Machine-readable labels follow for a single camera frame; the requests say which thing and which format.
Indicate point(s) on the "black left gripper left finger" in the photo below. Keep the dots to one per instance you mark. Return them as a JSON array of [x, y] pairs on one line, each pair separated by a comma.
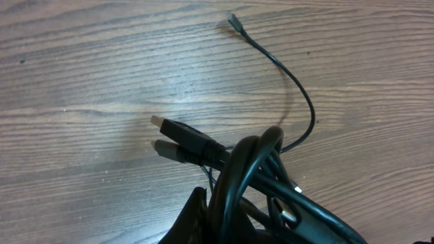
[[188, 227]]

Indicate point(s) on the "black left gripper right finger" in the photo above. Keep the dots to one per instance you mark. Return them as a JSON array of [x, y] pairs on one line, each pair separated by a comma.
[[289, 223]]

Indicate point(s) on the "black USB cable silver plug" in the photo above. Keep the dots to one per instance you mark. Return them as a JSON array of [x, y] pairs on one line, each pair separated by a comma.
[[252, 173]]

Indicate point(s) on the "black USB cable blue plug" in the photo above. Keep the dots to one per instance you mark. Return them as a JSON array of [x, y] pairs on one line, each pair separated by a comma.
[[250, 89]]

